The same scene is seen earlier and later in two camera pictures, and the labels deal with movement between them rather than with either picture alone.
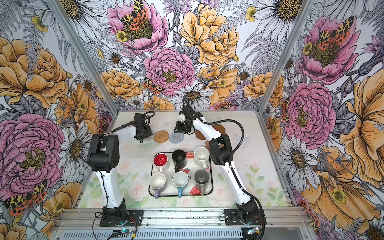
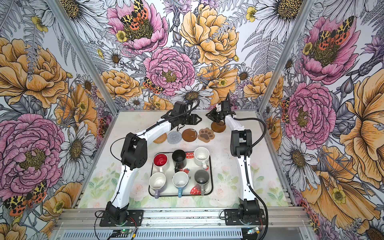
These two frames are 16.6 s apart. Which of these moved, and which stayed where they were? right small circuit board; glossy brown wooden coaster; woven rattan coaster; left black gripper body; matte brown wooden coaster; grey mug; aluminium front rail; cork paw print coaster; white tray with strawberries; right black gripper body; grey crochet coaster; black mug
Moved: right black gripper body; left black gripper body; cork paw print coaster; glossy brown wooden coaster
Stayed: matte brown wooden coaster; grey crochet coaster; aluminium front rail; right small circuit board; black mug; grey mug; white tray with strawberries; woven rattan coaster
